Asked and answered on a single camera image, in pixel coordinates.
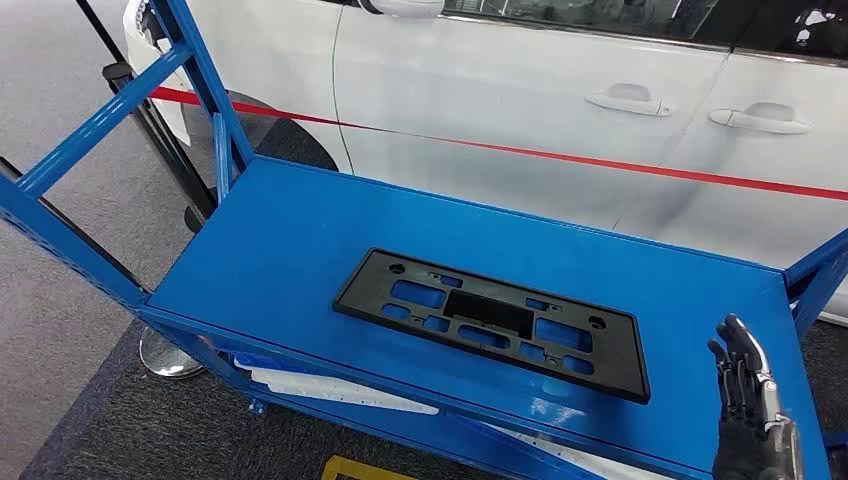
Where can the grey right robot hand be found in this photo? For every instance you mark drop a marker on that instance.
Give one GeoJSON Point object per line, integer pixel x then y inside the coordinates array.
{"type": "Point", "coordinates": [752, 437]}

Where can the black plastic mounting plate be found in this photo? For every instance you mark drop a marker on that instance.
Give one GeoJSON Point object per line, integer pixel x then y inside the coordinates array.
{"type": "Point", "coordinates": [623, 371]}

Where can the blue metal shelf rack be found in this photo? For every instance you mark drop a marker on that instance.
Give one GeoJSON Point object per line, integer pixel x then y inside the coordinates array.
{"type": "Point", "coordinates": [298, 232]}

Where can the red barrier belt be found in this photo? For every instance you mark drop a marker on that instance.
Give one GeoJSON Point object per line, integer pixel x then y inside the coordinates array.
{"type": "Point", "coordinates": [729, 179]}

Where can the white plastic tray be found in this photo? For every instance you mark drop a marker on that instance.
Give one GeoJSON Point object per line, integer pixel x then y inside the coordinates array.
{"type": "Point", "coordinates": [331, 391]}

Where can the white car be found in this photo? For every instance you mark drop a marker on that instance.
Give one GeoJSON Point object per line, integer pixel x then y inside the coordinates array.
{"type": "Point", "coordinates": [497, 99]}

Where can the chrome stanchion post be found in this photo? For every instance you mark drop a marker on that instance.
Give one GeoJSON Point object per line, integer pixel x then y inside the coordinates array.
{"type": "Point", "coordinates": [166, 358]}

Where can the dark stanchion post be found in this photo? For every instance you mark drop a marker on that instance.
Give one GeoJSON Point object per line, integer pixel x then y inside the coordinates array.
{"type": "Point", "coordinates": [169, 149]}

